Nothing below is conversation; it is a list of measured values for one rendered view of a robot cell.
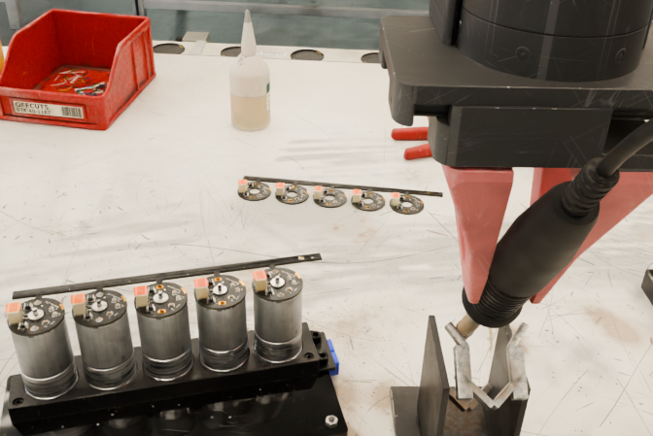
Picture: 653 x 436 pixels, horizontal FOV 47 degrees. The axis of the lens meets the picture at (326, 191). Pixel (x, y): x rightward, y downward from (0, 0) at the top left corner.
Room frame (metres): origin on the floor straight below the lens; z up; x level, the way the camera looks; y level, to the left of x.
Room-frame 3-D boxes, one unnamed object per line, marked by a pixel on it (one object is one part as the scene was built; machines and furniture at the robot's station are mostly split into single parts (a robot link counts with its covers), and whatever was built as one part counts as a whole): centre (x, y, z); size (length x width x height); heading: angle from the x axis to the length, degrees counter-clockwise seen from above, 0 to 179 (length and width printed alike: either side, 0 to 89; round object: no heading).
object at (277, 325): (0.29, 0.02, 0.79); 0.02 x 0.02 x 0.05
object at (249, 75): (0.58, 0.07, 0.80); 0.03 x 0.03 x 0.10
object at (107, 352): (0.27, 0.10, 0.79); 0.02 x 0.02 x 0.05
